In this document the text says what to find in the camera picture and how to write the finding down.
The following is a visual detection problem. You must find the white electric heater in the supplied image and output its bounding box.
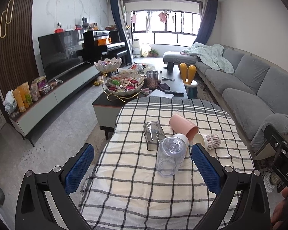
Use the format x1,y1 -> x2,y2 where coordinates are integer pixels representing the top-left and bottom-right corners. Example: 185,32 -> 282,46
263,169 -> 284,193

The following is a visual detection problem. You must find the clear plastic cup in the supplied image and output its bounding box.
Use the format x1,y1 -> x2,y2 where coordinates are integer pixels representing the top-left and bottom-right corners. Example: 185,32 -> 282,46
156,135 -> 187,177

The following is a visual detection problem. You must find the beige floor rug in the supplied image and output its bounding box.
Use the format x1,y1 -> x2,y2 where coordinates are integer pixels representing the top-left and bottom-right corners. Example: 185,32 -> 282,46
85,124 -> 108,154

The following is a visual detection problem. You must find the white paper sheet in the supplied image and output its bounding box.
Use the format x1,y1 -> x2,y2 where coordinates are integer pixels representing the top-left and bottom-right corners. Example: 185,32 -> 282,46
148,89 -> 174,99

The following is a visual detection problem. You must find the yellow rabbit ear stool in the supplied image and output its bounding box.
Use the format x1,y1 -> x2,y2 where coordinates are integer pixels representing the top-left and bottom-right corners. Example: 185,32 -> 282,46
179,63 -> 198,99

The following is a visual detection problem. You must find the piano bench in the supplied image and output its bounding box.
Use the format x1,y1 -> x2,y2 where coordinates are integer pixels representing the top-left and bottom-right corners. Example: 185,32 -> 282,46
108,50 -> 128,67

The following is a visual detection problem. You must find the flat screen television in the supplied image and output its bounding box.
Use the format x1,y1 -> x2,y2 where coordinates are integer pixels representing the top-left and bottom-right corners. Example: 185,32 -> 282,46
38,30 -> 84,80

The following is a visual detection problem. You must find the checkered paper cup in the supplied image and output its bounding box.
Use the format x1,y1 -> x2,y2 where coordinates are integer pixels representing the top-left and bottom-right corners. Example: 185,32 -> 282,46
193,133 -> 221,151

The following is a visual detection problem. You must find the black coffee table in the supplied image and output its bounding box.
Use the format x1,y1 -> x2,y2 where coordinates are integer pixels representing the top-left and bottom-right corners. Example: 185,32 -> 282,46
92,62 -> 189,141

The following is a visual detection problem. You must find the person's right hand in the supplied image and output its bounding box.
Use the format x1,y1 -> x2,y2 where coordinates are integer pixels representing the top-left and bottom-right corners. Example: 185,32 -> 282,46
271,187 -> 288,230

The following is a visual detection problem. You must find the potted plant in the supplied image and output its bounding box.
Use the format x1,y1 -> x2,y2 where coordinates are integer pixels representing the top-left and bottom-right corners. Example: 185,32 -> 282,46
149,49 -> 159,58

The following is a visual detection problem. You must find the pink plastic cup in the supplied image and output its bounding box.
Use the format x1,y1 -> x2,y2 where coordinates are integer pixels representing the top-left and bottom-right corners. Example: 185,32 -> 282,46
169,114 -> 199,141

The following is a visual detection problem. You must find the grey transparent square cup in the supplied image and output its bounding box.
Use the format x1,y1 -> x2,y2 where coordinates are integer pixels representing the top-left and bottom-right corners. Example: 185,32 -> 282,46
143,122 -> 165,151

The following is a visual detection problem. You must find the light green blanket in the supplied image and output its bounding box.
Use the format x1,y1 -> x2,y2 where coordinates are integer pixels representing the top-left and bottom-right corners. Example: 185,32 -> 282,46
181,42 -> 234,74

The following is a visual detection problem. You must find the white cup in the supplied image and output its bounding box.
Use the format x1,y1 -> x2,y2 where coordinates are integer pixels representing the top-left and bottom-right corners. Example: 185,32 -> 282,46
174,133 -> 189,147

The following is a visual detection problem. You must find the black upright piano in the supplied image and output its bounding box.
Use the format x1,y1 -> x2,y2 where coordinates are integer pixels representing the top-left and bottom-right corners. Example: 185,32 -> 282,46
76,30 -> 126,64

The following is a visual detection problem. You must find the white tv cabinet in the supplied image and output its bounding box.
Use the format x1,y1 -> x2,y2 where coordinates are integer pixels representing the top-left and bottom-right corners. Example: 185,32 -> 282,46
11,64 -> 100,142

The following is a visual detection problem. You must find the blue curtain left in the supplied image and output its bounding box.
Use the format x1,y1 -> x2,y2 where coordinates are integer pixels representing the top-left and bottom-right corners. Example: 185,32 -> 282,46
110,0 -> 133,64

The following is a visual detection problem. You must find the blue curtain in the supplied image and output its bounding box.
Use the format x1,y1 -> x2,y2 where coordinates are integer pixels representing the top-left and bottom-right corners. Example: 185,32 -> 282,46
110,0 -> 133,64
194,0 -> 218,44

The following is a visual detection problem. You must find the grey sectional sofa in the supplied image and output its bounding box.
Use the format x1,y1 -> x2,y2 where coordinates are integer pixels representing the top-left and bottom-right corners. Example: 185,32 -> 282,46
163,46 -> 288,160

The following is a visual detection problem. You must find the clear jar of nuts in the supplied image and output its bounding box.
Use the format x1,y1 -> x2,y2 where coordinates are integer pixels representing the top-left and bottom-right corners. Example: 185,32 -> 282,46
146,70 -> 159,90

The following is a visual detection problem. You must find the orange snack bag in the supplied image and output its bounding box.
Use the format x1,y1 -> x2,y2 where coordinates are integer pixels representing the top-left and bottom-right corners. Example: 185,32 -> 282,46
17,82 -> 33,108

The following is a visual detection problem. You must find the blue curtain right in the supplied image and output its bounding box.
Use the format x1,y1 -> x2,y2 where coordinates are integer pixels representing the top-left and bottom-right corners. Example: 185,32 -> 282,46
194,0 -> 218,44

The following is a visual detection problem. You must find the black mug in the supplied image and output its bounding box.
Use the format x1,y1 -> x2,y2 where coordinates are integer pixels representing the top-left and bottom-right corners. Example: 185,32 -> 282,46
167,62 -> 174,73

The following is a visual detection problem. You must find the black remote control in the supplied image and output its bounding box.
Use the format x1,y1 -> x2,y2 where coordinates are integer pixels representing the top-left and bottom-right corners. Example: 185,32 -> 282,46
164,90 -> 184,96

